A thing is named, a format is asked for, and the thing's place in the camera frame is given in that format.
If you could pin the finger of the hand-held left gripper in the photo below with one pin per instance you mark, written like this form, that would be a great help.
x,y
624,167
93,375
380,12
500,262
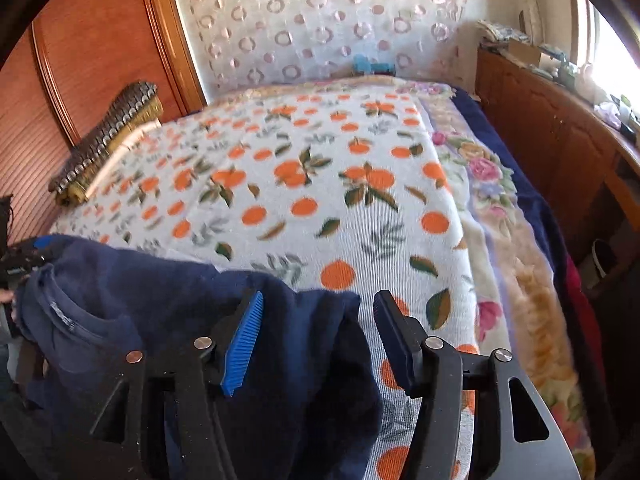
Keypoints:
x,y
40,245

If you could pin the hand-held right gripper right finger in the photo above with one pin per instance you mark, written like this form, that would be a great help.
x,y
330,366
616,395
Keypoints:
x,y
395,345

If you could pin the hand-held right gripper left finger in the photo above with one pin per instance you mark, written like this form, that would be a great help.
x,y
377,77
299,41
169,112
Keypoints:
x,y
245,340

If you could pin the navy printed t-shirt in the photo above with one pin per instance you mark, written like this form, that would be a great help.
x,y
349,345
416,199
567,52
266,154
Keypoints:
x,y
150,290

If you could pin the orange-fruit print bed sheet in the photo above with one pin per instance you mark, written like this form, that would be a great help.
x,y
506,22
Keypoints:
x,y
300,185

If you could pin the red cloth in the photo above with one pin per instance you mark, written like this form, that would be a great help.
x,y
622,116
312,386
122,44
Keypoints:
x,y
582,305

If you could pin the floral blanket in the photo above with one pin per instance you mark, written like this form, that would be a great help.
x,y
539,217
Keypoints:
x,y
490,175

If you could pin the wooden slatted wardrobe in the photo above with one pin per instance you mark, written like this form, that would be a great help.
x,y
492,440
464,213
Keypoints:
x,y
100,50

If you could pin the navy blanket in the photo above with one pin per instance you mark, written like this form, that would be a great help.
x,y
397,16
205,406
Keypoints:
x,y
520,180

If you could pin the waste bin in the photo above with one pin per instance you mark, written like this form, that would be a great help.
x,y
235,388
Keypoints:
x,y
604,260

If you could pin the wooden window cabinet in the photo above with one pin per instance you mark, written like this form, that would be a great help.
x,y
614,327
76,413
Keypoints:
x,y
550,125

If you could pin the white tissue pack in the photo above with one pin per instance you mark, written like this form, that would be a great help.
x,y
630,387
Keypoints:
x,y
607,112

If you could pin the cardboard box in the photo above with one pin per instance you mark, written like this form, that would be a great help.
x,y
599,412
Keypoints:
x,y
525,52

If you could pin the pale plastic bottle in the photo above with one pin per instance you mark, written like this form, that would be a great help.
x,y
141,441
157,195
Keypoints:
x,y
584,77

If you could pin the stack of folded cloths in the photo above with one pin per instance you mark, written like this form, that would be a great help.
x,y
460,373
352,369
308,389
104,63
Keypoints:
x,y
500,32

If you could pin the circle-patterned sheer curtain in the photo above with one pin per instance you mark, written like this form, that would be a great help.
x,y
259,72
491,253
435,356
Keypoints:
x,y
325,10

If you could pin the wooden framed window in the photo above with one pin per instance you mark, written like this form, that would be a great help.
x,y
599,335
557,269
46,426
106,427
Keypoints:
x,y
610,45

